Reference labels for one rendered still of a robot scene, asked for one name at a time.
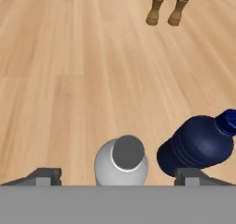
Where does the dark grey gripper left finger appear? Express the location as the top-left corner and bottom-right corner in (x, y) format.
(0, 167), (63, 187)

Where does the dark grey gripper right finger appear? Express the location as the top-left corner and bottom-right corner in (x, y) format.
(173, 167), (236, 187)

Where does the dark blue plastic bottle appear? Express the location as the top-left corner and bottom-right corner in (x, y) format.
(156, 108), (236, 178)

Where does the white bottle with grey cap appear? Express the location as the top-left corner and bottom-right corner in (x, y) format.
(93, 135), (149, 187)

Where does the brown wooden pepper mill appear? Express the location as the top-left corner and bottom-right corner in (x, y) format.
(145, 0), (169, 27)
(167, 0), (194, 27)

